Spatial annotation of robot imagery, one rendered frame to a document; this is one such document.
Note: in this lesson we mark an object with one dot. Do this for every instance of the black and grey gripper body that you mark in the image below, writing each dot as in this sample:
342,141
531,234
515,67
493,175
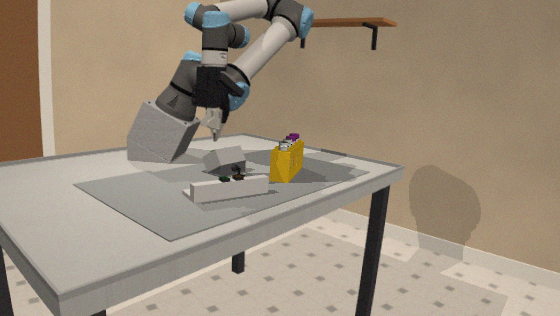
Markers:
211,94

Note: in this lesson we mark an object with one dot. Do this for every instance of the grey key housing with blue and green buttons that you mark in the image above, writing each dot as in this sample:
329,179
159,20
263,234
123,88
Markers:
225,161

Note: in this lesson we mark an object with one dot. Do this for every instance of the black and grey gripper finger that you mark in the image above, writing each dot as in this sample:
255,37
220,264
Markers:
203,122
219,118

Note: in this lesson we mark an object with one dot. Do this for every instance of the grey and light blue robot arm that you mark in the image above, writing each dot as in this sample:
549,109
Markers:
290,20

